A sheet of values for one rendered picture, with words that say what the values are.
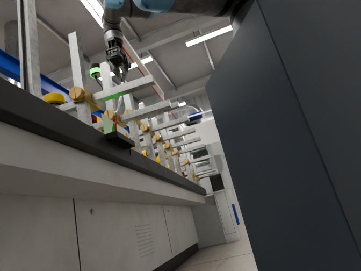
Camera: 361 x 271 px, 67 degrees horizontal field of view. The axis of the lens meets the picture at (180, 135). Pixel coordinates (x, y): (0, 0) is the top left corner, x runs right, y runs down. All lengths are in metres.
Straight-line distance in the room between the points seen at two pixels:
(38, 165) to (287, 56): 0.61
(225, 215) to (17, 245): 2.92
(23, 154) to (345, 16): 0.70
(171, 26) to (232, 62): 6.77
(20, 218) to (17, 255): 0.11
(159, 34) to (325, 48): 6.86
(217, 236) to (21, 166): 3.25
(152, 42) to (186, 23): 0.93
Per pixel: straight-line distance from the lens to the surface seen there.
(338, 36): 0.49
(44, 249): 1.06
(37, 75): 0.86
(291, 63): 0.40
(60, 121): 0.82
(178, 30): 7.13
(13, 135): 0.73
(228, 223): 3.62
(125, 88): 1.04
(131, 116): 1.27
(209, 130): 3.77
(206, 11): 0.61
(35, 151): 0.77
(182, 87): 9.86
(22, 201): 1.01
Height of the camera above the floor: 0.31
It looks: 18 degrees up
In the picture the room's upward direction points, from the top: 14 degrees counter-clockwise
